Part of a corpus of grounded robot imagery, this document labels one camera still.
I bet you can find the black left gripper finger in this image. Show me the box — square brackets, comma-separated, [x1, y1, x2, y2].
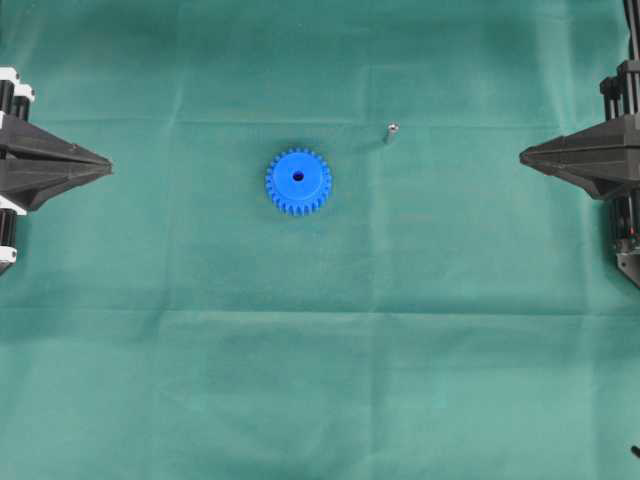
[1, 162, 112, 211]
[1, 117, 110, 164]

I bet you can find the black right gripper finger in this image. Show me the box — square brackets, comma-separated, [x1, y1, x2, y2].
[538, 168, 639, 201]
[520, 133, 639, 170]

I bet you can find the small grey metal shaft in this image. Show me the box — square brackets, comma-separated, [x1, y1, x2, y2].
[383, 123, 399, 145]

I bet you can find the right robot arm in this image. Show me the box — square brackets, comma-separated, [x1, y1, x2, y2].
[519, 1, 639, 285]

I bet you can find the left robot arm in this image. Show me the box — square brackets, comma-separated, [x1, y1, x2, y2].
[1, 66, 112, 272]

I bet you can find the blue plastic gear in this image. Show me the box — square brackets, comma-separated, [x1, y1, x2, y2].
[265, 147, 333, 216]

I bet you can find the green table cloth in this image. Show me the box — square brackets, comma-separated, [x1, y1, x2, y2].
[1, 1, 639, 479]

